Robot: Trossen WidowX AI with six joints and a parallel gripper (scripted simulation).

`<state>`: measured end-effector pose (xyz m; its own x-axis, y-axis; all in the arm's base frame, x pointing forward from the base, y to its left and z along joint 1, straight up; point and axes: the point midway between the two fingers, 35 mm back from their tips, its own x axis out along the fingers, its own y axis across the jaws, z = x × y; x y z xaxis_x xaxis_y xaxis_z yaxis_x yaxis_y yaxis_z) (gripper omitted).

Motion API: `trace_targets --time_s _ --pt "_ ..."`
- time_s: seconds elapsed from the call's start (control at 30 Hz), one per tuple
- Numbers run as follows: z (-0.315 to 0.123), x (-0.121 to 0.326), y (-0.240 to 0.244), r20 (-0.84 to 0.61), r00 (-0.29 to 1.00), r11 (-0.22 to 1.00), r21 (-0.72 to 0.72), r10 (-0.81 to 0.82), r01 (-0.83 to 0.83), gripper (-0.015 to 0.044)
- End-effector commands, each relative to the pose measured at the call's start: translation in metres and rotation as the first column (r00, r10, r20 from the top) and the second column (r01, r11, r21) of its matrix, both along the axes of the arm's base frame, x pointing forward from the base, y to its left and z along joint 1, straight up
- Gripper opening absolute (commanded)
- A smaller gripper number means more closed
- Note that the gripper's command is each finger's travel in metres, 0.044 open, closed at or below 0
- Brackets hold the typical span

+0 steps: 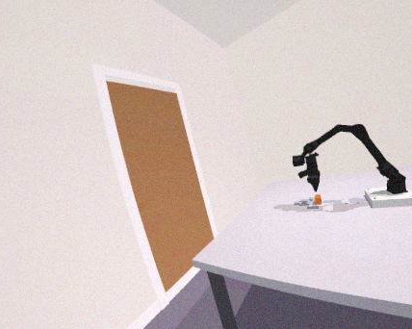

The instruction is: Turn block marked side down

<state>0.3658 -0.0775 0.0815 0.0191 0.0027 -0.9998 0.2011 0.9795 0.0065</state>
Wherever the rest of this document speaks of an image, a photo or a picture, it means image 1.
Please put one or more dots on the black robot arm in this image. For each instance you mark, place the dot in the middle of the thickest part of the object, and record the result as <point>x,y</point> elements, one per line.
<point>396,182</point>

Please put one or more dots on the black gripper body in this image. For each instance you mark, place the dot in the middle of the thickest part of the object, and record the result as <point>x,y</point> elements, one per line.
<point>313,170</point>

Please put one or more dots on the orange block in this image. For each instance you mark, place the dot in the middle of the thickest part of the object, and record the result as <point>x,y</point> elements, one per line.
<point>318,199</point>

